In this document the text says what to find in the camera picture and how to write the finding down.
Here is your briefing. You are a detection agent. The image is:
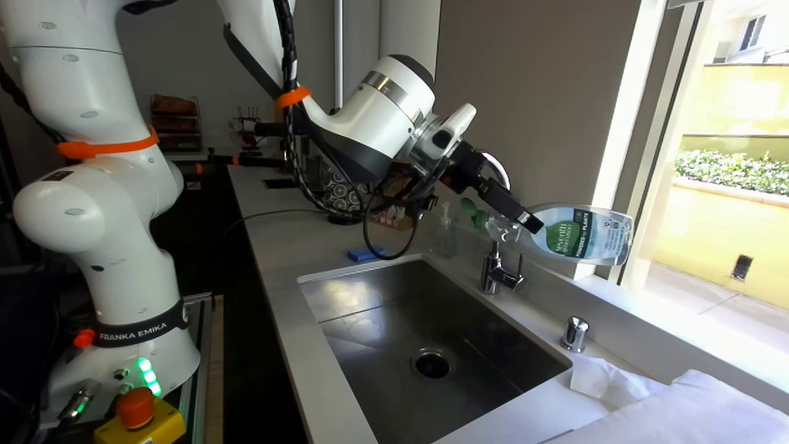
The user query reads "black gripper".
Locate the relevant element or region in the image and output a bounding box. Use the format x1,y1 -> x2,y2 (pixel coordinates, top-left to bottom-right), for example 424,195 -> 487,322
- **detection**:
440,138 -> 546,236

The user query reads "clear green-capped dish soap bottle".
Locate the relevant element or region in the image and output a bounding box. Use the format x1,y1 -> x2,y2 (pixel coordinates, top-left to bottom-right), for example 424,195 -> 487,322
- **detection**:
454,195 -> 635,265

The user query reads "round sink drain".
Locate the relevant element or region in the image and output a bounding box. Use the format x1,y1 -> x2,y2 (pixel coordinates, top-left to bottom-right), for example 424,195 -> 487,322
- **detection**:
408,346 -> 455,381

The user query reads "stainless steel sink basin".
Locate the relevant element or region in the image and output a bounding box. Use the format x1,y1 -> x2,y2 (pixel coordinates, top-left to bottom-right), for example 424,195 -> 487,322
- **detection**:
295,254 -> 573,444

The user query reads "chrome gooseneck faucet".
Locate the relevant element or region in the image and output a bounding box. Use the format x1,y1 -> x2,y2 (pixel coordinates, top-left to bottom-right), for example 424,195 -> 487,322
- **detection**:
477,145 -> 526,295

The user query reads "clear pump soap dispenser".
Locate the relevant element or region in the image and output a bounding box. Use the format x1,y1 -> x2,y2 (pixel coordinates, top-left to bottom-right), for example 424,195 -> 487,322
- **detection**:
434,199 -> 464,262

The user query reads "crumpled white cloth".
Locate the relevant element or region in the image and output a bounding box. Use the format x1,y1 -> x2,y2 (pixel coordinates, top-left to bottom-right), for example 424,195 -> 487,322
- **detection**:
563,353 -> 668,413

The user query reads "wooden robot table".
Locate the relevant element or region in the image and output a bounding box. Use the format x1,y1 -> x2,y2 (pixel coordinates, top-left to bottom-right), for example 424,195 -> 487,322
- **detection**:
183,291 -> 228,444

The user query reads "yellow emergency stop box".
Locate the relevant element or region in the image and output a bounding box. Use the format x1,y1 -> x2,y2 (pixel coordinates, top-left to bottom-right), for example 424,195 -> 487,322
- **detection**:
90,388 -> 187,444

